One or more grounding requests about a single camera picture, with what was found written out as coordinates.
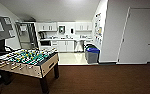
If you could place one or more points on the stainless steel dishwasher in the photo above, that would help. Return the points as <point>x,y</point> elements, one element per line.
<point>79,46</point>

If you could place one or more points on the white under-sink cabinet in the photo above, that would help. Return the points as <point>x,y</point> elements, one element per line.
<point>65,46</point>

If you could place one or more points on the black lid waste bin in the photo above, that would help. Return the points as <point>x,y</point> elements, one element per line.
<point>88,45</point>

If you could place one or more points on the blue lid recycling bin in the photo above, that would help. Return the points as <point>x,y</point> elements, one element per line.
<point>92,56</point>

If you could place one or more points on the black coffee machine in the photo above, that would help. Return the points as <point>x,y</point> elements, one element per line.
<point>42,35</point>

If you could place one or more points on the stainless steel refrigerator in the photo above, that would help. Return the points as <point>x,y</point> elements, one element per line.
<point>26,38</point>

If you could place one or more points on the foosball table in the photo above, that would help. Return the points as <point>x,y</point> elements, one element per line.
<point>24,63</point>

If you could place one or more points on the white paper sheet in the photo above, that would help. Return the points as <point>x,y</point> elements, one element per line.
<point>23,28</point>

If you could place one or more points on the white door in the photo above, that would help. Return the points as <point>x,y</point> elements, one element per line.
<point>139,36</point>

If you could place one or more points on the white three-door wall cabinet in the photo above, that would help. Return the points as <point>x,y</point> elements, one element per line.
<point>83,26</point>

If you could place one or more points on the large printed wall poster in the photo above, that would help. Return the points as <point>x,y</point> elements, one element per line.
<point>98,28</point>

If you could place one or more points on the wall notice board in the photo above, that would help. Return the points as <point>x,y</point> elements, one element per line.
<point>1,28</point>

